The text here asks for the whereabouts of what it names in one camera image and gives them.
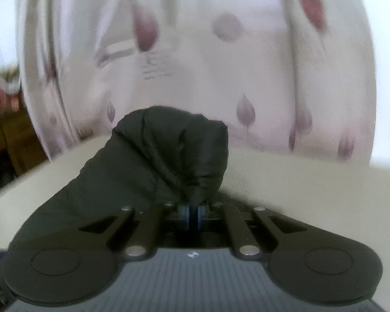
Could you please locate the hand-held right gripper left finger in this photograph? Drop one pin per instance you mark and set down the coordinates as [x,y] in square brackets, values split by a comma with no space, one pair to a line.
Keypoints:
[184,217]

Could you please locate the brown wooden cabinet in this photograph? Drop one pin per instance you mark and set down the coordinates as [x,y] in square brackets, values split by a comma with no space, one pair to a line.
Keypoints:
[9,136]

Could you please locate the blurred colourful clutter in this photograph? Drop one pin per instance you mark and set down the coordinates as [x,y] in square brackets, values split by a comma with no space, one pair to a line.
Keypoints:
[3,84]

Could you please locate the cream bed sheet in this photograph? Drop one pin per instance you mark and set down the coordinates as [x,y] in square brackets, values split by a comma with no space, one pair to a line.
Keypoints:
[295,185]

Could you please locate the black jacket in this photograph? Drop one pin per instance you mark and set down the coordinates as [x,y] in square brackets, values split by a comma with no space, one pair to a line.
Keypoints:
[156,156]

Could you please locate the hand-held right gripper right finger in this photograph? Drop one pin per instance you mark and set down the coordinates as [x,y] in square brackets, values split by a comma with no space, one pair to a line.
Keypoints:
[201,217]

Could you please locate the white floral print curtain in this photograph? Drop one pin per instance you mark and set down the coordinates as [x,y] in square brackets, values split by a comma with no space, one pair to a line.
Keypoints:
[195,71]

